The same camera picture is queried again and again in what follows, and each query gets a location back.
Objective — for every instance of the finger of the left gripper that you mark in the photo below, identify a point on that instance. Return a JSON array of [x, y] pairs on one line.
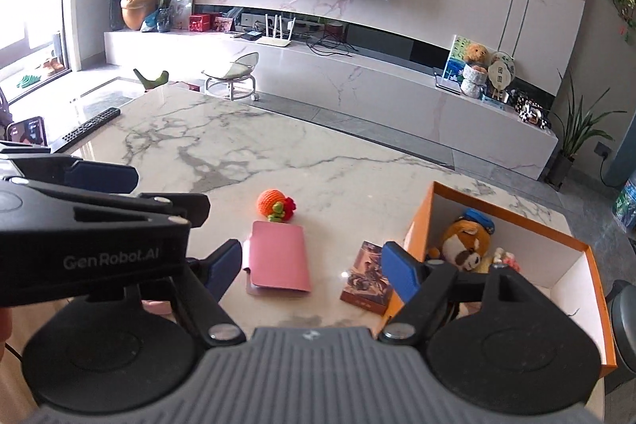
[[71, 171]]

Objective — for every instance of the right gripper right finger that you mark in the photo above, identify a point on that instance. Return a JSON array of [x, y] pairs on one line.
[[423, 288]]

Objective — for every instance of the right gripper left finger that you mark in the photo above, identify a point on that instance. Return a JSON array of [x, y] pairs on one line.
[[199, 286]]

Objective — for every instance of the dark printed card box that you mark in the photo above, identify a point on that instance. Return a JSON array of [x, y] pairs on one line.
[[366, 286]]

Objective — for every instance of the red panda plush toy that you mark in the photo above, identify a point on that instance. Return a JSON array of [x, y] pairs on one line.
[[466, 242]]

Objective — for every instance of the pink leather wallet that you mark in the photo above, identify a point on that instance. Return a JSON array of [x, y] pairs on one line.
[[277, 260]]

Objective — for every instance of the orange crochet fruit toy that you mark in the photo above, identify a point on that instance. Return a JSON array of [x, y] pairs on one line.
[[275, 206]]

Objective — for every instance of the crochet flower bouquet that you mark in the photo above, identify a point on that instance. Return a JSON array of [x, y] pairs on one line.
[[499, 257]]

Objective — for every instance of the black remote control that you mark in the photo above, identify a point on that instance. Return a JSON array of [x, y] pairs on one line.
[[85, 130]]

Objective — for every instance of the smartphone with lit screen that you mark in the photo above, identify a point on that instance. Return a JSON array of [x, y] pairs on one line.
[[30, 131]]

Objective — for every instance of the bronze acorn shaped jar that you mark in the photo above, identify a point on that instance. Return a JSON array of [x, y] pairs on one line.
[[134, 12]]

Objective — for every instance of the red gift box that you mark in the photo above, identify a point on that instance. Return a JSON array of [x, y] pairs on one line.
[[199, 23]]

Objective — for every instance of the white marble tv cabinet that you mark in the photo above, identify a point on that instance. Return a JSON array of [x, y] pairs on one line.
[[359, 86]]

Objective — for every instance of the dark green trash bin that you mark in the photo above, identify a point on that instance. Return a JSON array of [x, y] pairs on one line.
[[621, 303]]

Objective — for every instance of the black white cow toy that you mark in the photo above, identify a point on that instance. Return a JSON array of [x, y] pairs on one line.
[[530, 112]]

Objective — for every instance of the white wifi router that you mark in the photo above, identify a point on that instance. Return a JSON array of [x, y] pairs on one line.
[[277, 31]]

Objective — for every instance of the blue water bottle jug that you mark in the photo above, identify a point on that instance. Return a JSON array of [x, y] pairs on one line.
[[624, 209]]

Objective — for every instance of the potted long leaf plant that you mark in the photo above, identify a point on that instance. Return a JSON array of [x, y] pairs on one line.
[[580, 124]]

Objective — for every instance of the blue landscape painting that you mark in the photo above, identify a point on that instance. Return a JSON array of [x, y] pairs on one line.
[[452, 74]]

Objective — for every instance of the round paper fan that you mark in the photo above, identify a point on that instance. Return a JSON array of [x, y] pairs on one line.
[[501, 73]]

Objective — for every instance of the brown teddy bear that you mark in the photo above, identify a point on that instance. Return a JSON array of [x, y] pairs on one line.
[[476, 53]]

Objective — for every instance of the hanging green ivy plant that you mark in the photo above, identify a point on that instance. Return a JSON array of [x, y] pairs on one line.
[[626, 12]]

